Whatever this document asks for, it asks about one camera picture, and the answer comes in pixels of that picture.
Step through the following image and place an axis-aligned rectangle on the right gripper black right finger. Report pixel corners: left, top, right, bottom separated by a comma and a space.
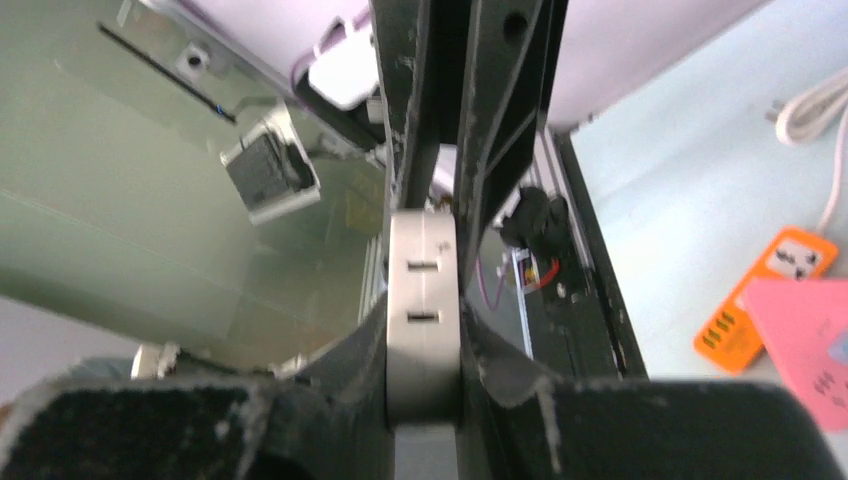
457, 302, 843, 479

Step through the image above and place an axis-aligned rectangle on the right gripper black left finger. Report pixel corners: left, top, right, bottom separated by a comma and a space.
1, 299, 394, 479

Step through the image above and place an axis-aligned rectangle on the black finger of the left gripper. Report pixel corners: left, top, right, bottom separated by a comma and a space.
370, 0, 442, 213
453, 1, 568, 279

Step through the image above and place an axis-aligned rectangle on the white square plug adapter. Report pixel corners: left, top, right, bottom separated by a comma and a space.
384, 207, 464, 480

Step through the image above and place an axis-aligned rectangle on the pink triangular power strip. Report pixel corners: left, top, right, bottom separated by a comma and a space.
762, 278, 847, 432

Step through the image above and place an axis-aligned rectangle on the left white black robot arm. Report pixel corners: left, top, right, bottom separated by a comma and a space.
297, 1, 568, 279

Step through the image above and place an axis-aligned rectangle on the orange power strip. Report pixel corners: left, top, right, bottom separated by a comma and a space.
693, 226, 840, 375

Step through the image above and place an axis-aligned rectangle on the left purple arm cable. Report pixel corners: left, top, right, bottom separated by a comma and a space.
474, 258, 511, 314

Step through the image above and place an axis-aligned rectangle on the orange strip white cable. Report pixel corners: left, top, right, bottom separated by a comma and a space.
764, 66, 848, 237

